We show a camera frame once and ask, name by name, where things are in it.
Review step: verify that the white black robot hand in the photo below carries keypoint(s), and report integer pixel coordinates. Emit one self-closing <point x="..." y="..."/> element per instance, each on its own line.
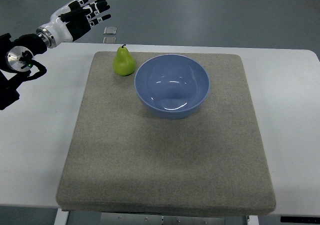
<point x="73" y="21"/>

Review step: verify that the lower floor socket plate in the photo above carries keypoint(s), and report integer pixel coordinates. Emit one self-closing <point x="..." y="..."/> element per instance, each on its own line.
<point x="109" y="40"/>

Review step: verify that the grey felt mat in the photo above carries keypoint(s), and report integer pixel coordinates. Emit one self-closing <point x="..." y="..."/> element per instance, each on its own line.
<point x="124" y="159"/>

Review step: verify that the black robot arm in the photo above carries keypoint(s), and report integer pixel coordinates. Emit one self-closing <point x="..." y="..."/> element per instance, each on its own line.
<point x="17" y="57"/>

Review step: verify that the blue bowl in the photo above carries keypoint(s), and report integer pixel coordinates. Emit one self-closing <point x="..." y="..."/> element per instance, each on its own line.
<point x="172" y="86"/>

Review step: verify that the green pear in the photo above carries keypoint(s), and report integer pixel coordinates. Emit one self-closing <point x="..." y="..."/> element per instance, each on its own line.
<point x="123" y="63"/>

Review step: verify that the metal table frame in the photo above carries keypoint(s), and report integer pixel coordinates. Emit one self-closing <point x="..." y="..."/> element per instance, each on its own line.
<point x="103" y="218"/>

